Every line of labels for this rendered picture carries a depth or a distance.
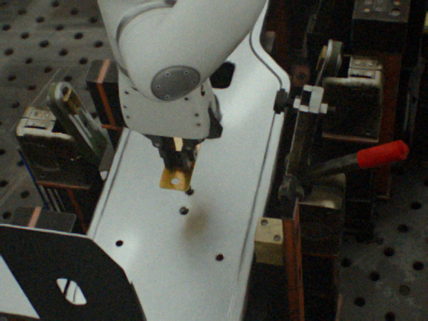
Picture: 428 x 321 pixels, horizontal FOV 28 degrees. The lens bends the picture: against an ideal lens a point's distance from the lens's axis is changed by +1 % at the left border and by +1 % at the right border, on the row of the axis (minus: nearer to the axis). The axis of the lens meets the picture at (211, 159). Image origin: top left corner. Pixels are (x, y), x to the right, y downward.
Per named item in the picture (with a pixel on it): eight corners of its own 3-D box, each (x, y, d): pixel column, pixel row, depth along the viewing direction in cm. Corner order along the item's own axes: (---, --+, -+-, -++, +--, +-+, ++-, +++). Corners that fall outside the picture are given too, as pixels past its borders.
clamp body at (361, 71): (319, 191, 146) (317, 38, 116) (388, 200, 143) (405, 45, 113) (311, 238, 141) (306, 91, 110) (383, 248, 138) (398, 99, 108)
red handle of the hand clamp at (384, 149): (286, 160, 105) (402, 128, 95) (296, 170, 106) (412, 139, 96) (280, 188, 103) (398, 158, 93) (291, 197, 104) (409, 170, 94)
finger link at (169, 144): (169, 115, 102) (176, 149, 107) (143, 113, 103) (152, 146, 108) (162, 137, 100) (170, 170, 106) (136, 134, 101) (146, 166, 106)
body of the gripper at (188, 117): (210, 37, 92) (221, 104, 101) (120, 30, 95) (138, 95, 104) (194, 91, 88) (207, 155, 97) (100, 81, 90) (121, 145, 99)
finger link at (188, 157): (209, 120, 101) (215, 154, 106) (183, 117, 102) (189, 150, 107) (202, 141, 99) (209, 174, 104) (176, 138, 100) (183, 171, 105)
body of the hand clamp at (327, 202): (299, 291, 135) (290, 161, 107) (342, 298, 133) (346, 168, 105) (293, 326, 132) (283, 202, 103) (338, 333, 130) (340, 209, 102)
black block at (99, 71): (120, 161, 154) (82, 49, 130) (177, 168, 152) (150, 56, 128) (107, 199, 150) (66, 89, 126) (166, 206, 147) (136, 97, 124)
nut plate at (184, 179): (174, 134, 109) (173, 128, 108) (203, 137, 109) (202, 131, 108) (157, 188, 105) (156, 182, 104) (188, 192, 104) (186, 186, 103)
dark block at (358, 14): (349, 172, 147) (356, -11, 113) (391, 177, 145) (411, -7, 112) (345, 196, 144) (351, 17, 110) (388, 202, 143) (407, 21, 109)
